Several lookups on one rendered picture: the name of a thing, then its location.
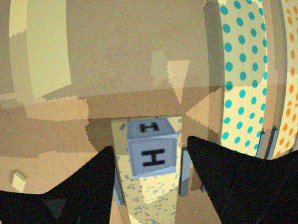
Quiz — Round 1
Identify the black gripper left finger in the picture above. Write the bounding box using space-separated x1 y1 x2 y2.
0 147 116 224

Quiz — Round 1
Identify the orange polka-dot strip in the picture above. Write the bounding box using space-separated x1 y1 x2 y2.
271 84 298 157

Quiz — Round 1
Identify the grey-blue cube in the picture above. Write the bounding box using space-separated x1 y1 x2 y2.
126 117 178 179

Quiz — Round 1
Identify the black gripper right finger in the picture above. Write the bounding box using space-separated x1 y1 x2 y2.
188 136 298 224

